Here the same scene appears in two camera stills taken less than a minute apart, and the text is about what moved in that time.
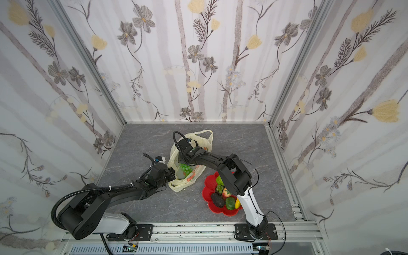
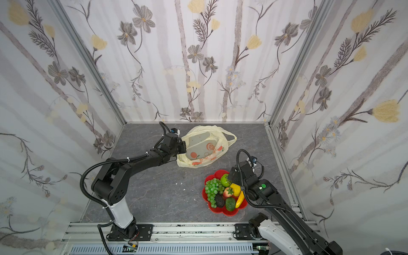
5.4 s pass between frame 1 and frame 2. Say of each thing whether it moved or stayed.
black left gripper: moved
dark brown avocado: stayed
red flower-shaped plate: stayed
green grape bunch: moved
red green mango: stayed
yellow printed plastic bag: moved
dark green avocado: stayed
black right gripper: moved
